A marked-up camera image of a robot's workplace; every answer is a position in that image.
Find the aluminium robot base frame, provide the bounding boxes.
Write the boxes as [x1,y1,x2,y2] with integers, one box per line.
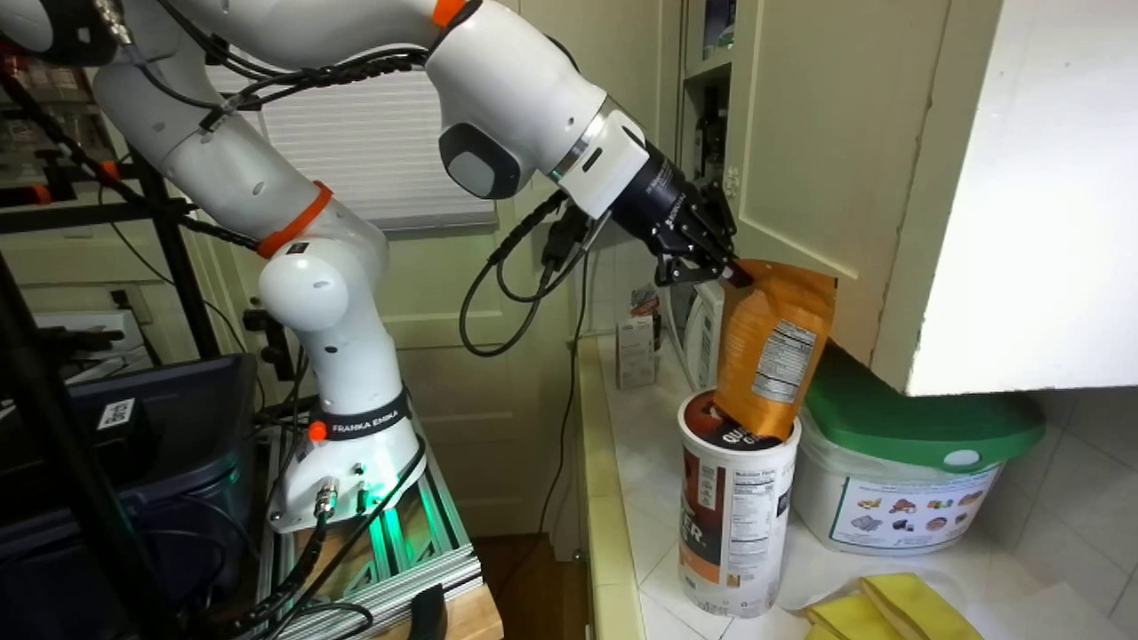
[250,423,492,640]

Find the black slanted pole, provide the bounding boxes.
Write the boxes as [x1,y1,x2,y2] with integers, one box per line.
[0,257,164,640]

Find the orange packet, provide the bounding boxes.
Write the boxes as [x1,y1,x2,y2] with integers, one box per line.
[711,257,844,444]

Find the white tub green lid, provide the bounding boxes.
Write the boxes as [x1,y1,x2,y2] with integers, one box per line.
[781,341,1048,560]

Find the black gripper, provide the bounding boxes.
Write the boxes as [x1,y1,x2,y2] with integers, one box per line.
[607,141,758,292]

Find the yellow cloth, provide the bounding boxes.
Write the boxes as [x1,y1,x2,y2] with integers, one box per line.
[801,571,985,640]

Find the white microwave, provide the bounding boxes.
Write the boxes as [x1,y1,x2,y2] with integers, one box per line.
[668,275,734,396]

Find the black metal shelf rack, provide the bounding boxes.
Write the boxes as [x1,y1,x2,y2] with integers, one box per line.
[0,46,228,367]

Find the black hanging cable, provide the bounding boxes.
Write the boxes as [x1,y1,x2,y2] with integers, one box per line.
[454,189,598,539]

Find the white window blind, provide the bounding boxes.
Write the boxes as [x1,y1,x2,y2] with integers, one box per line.
[211,62,503,234]

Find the white oats bottle dark lid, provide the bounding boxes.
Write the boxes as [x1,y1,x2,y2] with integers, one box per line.
[677,386,804,621]

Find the cream wall cabinet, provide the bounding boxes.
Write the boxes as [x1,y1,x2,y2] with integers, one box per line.
[677,0,1138,403]

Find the dark blue storage bin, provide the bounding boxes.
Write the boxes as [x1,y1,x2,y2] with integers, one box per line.
[0,353,261,640]

